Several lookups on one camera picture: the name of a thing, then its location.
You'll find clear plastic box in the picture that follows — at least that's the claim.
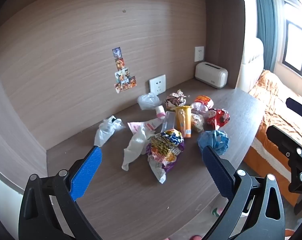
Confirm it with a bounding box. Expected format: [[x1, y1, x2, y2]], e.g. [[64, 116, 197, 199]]
[[161, 111, 177, 133]]

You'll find small white wall socket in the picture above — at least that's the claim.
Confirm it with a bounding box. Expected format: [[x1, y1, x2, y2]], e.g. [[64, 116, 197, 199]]
[[194, 46, 204, 62]]

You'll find red crumpled wrapper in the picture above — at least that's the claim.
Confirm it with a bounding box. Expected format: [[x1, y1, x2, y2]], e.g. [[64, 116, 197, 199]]
[[206, 108, 230, 130]]

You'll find black framed window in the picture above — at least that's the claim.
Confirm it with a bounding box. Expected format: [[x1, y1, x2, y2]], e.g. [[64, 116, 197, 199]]
[[281, 0, 302, 83]]

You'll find small white tissue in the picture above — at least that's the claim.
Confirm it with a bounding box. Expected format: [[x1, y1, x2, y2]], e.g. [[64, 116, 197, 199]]
[[94, 115, 126, 147]]

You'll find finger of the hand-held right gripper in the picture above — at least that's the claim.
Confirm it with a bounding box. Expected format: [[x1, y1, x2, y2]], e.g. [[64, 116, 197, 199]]
[[286, 97, 302, 122], [266, 125, 302, 158]]

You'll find brown white crumpled wrapper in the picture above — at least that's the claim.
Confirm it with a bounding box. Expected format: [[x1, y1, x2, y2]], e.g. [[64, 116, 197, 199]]
[[165, 89, 187, 107]]

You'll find blue plastic bag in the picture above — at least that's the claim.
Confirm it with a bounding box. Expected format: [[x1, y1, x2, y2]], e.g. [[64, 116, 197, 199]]
[[197, 130, 229, 155]]

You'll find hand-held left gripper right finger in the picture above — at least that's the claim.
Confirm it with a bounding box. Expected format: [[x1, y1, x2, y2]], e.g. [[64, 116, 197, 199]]
[[202, 145, 286, 240]]

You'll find orange red snack wrapper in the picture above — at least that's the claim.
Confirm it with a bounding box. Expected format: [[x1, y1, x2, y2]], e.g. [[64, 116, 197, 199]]
[[194, 95, 214, 108]]

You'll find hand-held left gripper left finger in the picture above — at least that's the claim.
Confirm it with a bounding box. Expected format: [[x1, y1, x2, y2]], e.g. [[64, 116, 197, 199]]
[[18, 146, 103, 240]]

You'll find cluster of picture stickers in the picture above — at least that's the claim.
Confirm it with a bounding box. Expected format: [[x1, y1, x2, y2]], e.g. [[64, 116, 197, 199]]
[[112, 47, 137, 93]]

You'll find orange drink cup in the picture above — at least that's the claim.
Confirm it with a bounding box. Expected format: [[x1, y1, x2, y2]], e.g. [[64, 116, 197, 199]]
[[175, 105, 192, 138]]

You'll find beige crumpled wrapper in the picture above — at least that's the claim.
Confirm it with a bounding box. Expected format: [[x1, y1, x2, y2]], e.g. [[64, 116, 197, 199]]
[[191, 113, 205, 133]]

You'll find clear crumpled plastic bag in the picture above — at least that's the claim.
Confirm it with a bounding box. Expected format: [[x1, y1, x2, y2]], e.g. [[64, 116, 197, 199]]
[[137, 93, 161, 110]]

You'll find cream ribbed toaster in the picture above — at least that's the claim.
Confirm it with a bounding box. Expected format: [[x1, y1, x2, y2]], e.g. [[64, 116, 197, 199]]
[[194, 62, 228, 89]]

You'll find orange bed blanket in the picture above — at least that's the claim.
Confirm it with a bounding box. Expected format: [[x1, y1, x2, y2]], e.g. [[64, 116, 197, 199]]
[[243, 70, 302, 207]]

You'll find clear plastic bottle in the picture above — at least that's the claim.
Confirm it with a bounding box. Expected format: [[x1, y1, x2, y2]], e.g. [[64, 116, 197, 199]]
[[190, 102, 210, 117]]

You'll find large white wall socket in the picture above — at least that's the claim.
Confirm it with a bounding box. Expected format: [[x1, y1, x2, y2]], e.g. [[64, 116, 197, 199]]
[[149, 74, 166, 95]]

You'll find purple yellow snack bag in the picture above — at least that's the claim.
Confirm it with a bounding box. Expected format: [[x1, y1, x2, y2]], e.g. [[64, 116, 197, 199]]
[[145, 128, 185, 184]]

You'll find cream padded headboard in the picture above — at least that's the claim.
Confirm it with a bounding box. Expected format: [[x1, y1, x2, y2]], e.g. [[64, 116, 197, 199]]
[[237, 37, 264, 93]]

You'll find grey green curtain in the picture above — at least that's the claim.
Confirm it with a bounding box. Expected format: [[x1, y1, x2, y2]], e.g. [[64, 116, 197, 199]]
[[253, 0, 279, 73]]

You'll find long white tissue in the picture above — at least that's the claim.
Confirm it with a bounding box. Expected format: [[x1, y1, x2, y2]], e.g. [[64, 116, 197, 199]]
[[121, 126, 156, 171]]

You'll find pink green slipper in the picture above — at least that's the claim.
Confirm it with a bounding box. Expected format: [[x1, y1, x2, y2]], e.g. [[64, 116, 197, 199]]
[[210, 203, 225, 217]]

